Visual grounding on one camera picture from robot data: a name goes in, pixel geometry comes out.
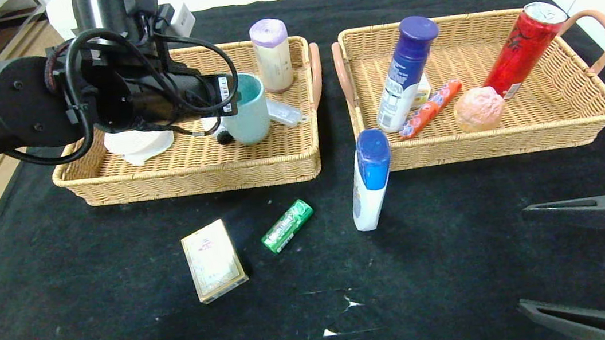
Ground orange sausage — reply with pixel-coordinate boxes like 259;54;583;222
393;78;469;141

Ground tall red drink can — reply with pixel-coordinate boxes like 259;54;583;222
472;0;577;104

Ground indigo capped drink bottle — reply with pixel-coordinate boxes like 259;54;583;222
364;14;451;135

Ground translucent grey toothbrush case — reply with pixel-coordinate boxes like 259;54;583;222
266;95;311;132

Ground small white milk carton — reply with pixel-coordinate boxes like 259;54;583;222
409;72;435;110

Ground wicker basket holding food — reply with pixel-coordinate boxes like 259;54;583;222
329;0;605;178

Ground white brush black tip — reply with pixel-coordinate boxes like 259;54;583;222
199;114;235;148

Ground teal mug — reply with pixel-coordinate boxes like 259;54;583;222
216;69;274;149

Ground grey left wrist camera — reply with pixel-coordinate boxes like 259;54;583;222
166;2;198;38

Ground black table cloth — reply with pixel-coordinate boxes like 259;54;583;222
0;0;605;340

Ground white bottle bright blue cap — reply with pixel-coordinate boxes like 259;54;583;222
343;127;400;233

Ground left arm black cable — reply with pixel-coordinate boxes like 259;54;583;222
60;11;246;164

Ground pink round bun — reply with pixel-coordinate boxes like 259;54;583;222
450;84;508;135

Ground cream card box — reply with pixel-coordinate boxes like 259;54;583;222
179;217;252;307

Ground purple lid cylinder container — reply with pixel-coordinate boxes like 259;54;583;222
248;17;296;96

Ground green gum tube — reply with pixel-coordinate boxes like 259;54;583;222
257;198;319;256

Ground wicker basket holding household items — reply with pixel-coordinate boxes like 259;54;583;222
39;32;336;213

